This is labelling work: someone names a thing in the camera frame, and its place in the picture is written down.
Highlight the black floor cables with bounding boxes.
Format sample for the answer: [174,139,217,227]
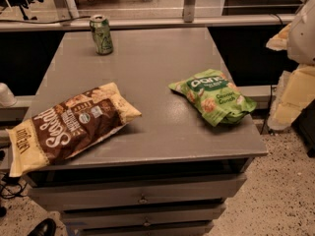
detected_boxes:
[0,172,29,202]

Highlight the green rice chip bag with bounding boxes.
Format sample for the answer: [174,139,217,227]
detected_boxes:
[168,69,257,127]

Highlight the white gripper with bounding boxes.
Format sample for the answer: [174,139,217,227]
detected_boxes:
[266,0,315,131]

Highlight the brown and yellow snack bag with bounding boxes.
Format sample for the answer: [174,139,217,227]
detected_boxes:
[7,83,141,177]

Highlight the green soda can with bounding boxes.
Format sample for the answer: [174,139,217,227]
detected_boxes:
[90,15,113,55]

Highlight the black shoe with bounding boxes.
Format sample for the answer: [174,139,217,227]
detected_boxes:
[28,218,56,236]

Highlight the grey drawer cabinet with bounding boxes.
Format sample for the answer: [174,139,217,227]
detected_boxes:
[28,29,267,236]

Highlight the grey metal rail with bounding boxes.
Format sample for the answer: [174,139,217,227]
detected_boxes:
[0,14,295,32]

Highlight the white cylindrical object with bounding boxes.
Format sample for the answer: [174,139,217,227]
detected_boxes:
[0,83,17,107]

